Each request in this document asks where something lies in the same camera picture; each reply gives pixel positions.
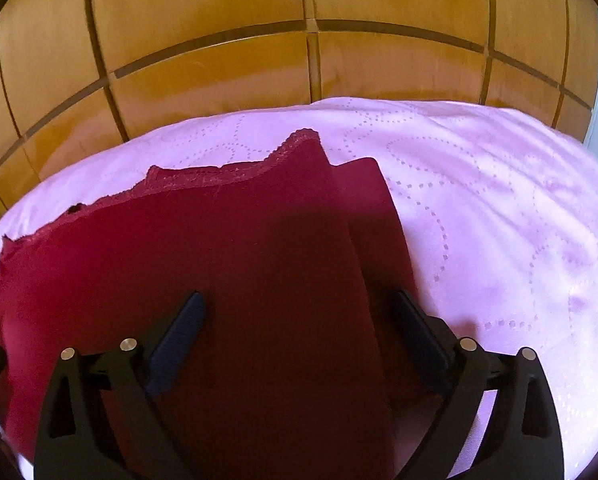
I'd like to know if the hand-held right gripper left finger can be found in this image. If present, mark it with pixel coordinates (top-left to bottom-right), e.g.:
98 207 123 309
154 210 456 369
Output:
33 290 208 480

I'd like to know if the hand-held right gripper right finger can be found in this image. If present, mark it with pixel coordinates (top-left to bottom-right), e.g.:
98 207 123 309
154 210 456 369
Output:
390 290 566 480

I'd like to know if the dark red embroidered top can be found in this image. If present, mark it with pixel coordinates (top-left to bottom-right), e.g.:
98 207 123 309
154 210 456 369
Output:
0 129 422 480

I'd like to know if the pink patterned bedspread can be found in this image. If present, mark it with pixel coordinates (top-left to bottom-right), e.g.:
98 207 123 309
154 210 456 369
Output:
0 96 598 480

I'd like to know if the wooden wardrobe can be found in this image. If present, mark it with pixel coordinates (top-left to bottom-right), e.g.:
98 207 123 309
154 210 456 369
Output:
0 0 598 216

